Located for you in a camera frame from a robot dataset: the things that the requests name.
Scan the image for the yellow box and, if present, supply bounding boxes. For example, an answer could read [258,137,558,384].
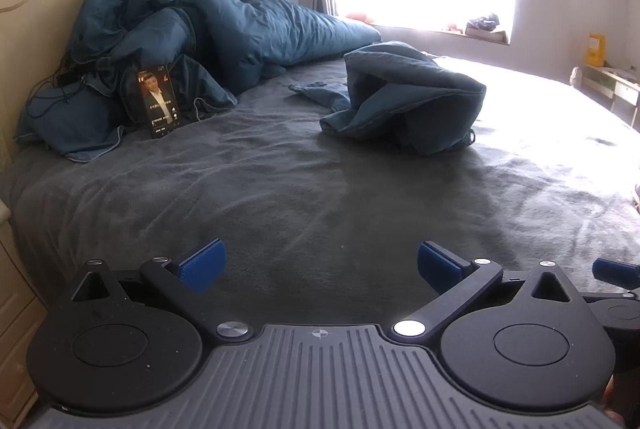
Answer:
[586,33,607,66]

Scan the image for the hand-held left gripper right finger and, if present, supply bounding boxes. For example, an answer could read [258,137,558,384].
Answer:
[392,240,591,344]

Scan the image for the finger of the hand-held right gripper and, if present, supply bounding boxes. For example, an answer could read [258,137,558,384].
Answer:
[582,258,640,305]

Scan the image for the black charger cable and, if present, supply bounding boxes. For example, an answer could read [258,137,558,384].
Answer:
[26,48,98,120]

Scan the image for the cream nightstand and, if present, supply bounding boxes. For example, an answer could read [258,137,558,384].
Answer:
[0,199,48,429]

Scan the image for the dark crumpled cloth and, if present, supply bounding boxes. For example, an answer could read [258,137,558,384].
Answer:
[467,14,501,32]

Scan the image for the black smartphone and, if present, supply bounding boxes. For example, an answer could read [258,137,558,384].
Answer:
[136,65,181,140]

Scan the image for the small wooden desk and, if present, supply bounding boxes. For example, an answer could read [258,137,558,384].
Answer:
[582,61,640,132]

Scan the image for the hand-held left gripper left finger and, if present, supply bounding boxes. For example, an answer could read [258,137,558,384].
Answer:
[70,238,253,345]

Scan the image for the grey fleece bed sheet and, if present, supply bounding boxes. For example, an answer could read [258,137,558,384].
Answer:
[0,54,640,325]

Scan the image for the blue denim jeans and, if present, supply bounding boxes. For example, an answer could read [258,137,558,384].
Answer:
[289,40,488,156]

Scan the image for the blue duvet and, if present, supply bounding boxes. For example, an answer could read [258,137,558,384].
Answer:
[65,0,383,130]

